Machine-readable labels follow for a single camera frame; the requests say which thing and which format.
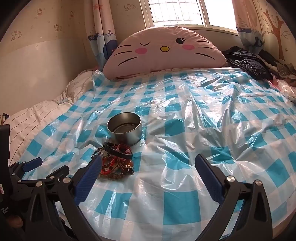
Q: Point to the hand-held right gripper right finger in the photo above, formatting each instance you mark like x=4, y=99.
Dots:
x=209, y=177

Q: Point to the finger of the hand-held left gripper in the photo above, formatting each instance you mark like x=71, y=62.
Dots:
x=33, y=163
x=55, y=172

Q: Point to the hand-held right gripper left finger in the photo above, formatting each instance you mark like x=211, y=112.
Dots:
x=89, y=178

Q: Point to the round metal tin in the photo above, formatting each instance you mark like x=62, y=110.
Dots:
x=129, y=134

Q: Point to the person's left hand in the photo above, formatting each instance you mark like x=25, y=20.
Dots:
x=14, y=221

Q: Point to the white striped quilt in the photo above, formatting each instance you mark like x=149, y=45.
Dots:
x=34, y=118

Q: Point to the blue checkered plastic sheet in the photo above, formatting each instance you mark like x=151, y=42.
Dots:
x=185, y=129

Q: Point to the pink plastic-wrapped bundle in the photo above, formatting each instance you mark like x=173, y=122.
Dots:
x=288, y=91

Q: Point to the black puffer jacket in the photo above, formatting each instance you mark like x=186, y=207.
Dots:
x=249, y=62

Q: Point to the pink cat face pillow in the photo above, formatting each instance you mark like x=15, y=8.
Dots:
x=161, y=58

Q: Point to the pile of dark clothes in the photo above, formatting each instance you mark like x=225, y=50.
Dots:
x=282, y=67

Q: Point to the whale print curtain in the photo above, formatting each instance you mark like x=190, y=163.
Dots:
x=247, y=30
x=101, y=34

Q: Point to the window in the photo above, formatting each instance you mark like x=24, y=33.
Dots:
x=180, y=11

